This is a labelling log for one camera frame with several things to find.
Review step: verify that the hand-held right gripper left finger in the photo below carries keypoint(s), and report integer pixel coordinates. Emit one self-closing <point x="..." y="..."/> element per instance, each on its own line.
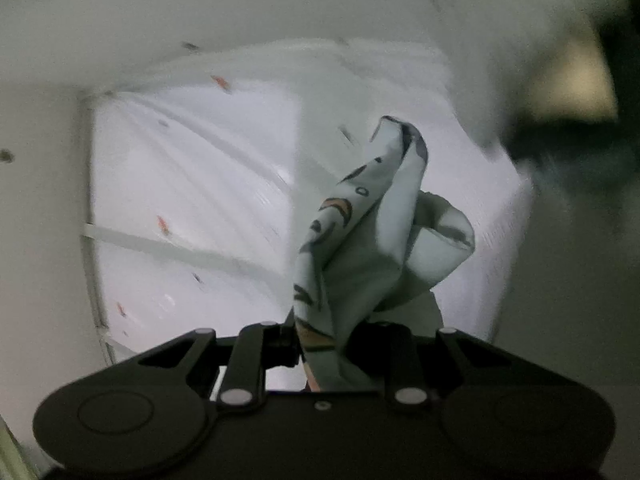
<point x="260" y="345"/>

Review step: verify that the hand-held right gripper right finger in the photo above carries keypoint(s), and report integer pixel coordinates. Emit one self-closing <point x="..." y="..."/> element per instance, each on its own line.
<point x="400" y="355"/>

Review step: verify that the light blue printed garment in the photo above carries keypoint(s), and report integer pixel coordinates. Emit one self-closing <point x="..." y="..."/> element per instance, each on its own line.
<point x="370" y="240"/>

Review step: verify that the carrot printed sheet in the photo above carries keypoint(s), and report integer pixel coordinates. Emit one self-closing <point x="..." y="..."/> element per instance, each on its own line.
<point x="200" y="185"/>

